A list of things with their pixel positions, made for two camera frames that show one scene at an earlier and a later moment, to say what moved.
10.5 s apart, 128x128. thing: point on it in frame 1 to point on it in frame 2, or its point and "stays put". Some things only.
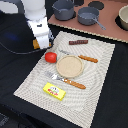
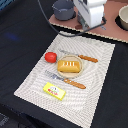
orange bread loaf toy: [36, 45] to [68, 66]
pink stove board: [108, 11] stays put
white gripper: [41, 31] to [89, 12]
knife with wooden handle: [90, 59] stays put
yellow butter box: [54, 91] stays put
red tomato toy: [50, 57] stays put
